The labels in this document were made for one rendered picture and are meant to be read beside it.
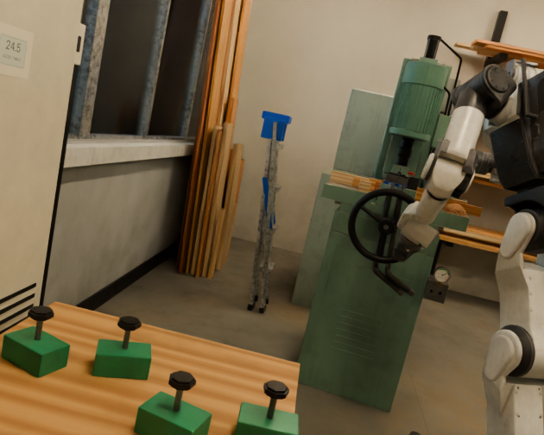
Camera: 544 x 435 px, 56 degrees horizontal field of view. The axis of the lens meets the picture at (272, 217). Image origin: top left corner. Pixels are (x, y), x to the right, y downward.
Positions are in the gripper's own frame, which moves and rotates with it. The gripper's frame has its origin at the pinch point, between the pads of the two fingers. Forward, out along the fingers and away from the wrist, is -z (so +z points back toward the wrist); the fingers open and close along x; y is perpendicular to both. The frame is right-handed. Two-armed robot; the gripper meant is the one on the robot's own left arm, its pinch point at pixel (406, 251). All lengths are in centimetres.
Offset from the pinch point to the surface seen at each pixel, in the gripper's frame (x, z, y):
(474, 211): 43, -27, -3
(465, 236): 117, -213, 7
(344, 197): 3.9, -16.3, 36.0
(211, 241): -43, -135, 109
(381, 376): -31, -52, -25
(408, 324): -9.2, -39.3, -17.8
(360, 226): 1.3, -21.5, 23.2
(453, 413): -14, -75, -58
